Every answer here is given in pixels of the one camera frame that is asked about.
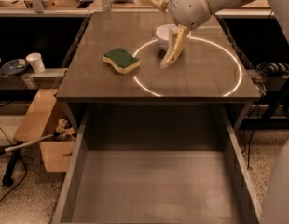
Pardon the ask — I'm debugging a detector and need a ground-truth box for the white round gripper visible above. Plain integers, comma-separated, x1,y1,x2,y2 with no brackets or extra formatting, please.
133,0,211,69

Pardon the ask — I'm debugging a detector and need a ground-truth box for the green and yellow sponge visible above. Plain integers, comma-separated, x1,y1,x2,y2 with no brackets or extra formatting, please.
103,48,140,75

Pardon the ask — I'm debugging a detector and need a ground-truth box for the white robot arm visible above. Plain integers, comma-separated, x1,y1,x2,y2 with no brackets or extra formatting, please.
134,0,289,224

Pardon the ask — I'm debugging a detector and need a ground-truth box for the grey open top drawer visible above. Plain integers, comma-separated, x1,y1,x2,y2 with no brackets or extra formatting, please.
52,104,261,224

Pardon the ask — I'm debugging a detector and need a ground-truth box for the white ceramic bowl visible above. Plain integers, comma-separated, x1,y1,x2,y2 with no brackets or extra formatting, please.
156,23,191,51

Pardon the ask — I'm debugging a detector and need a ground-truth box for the grey cabinet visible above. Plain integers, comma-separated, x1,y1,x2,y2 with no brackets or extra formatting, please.
56,11,262,133

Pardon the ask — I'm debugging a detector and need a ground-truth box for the white paper cup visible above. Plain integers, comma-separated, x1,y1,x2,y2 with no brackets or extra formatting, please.
26,52,45,73

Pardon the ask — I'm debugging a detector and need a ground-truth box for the crumpled paper in box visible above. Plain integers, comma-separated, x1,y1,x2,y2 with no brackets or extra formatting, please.
55,119,76,141

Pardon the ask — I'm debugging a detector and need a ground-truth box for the silver metal rod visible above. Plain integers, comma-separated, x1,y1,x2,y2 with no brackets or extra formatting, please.
0,133,60,156

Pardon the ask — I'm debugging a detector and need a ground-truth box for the blue plate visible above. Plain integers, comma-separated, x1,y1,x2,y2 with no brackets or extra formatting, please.
1,59,29,76

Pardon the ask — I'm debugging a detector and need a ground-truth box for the wooden box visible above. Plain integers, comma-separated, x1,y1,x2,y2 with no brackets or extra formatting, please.
14,89,76,172

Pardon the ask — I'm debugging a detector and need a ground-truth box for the black stand leg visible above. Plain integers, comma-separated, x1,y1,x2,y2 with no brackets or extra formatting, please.
2,150,20,187

